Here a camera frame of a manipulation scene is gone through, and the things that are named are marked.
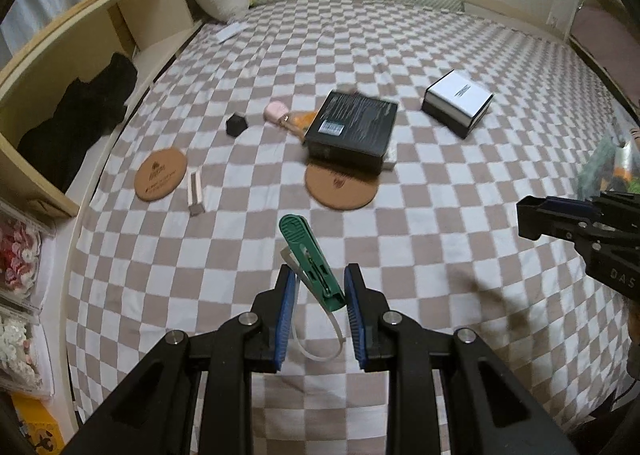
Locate white dotted small box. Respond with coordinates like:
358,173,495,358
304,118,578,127
188,169,206,216

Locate clear plastic storage bin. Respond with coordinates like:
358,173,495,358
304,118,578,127
576,116,639,200

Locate pink blanket in alcove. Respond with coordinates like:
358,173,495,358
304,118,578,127
570,5,639,100

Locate black product box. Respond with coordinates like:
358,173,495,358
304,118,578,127
305,91,398,175

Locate round cork coaster centre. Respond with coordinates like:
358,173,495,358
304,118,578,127
305,162,380,211

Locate white dress doll box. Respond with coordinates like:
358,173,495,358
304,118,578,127
0,307,54,400

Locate white card on bed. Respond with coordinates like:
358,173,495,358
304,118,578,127
215,22,246,43

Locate round cork coaster left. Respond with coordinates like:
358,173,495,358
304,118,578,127
134,147,188,202

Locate yellow box on floor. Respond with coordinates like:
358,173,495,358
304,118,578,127
10,393,65,455

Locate red dress doll box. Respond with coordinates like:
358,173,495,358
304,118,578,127
1,200,55,313

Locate black cube charger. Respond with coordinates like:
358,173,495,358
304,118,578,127
226,112,248,138

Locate round cork coaster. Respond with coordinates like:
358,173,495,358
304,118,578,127
305,162,380,211
134,147,188,202

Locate white black Chanel box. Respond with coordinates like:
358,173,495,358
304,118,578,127
422,70,494,140

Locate wooden bedside shelf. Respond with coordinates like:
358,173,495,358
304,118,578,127
1,0,201,222

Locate white flat box under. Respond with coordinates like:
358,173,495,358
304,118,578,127
382,140,397,171

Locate checkered bed sheet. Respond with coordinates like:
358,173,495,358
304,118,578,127
66,0,629,428

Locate black clothes on shelf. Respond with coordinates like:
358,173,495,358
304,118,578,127
17,53,138,192

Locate green white clip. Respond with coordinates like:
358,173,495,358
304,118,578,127
279,213,346,363

